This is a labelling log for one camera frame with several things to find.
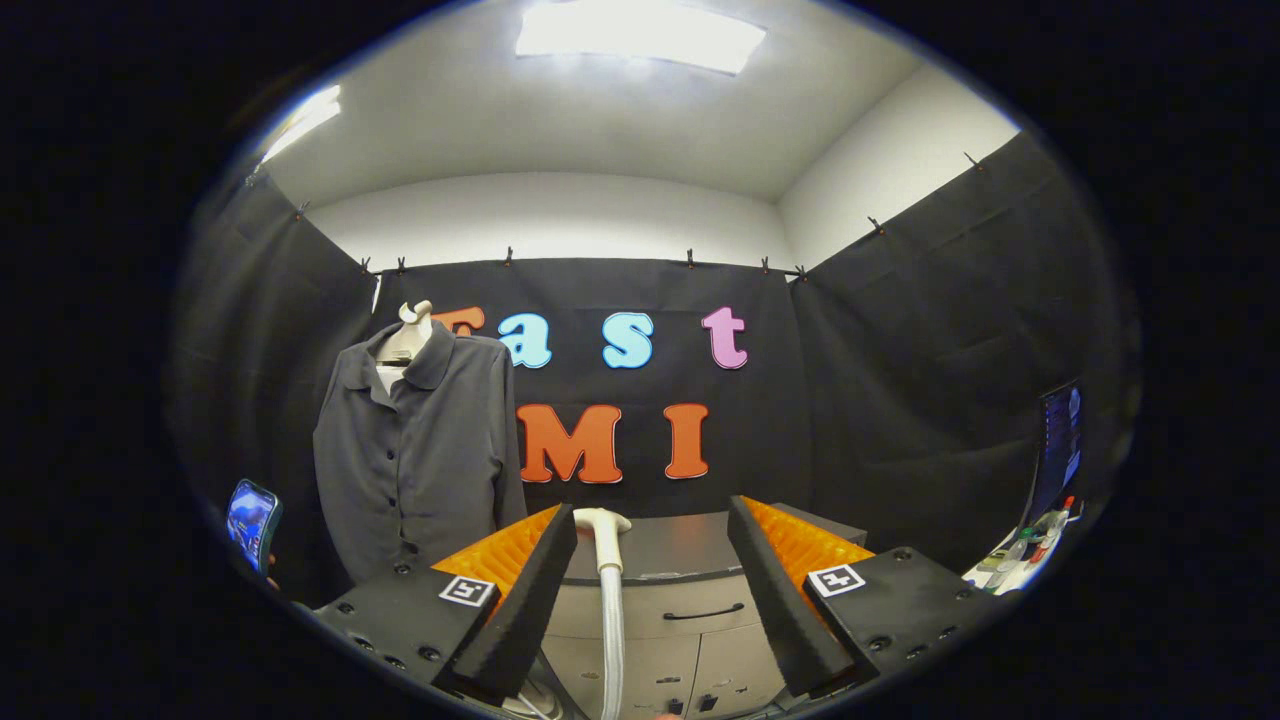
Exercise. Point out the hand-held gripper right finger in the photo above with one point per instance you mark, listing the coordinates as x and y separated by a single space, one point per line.
775 600

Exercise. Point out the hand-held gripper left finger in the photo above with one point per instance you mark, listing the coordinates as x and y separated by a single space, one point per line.
530 600

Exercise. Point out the white garment steamer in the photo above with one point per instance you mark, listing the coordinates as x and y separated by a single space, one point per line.
610 580

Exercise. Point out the dark grey button shirt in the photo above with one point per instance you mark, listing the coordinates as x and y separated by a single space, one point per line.
430 470

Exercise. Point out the grey cabinet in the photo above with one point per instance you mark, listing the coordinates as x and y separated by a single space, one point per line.
690 590

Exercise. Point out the black backdrop cloth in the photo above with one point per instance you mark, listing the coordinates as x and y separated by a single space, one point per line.
880 400

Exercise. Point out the cluttered white side table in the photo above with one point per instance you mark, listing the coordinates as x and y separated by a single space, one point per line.
1015 565

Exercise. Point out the smartphone with blue screen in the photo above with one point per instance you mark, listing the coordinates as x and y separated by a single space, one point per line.
250 520

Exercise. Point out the cream plastic hanger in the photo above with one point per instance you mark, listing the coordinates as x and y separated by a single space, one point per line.
408 335

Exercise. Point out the dark monitor screen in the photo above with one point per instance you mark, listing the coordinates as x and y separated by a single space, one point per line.
1058 450

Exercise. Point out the small ceiling light panel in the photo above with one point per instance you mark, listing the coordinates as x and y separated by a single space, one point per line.
300 122

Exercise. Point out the large ceiling light panel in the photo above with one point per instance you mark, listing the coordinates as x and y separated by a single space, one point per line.
640 32

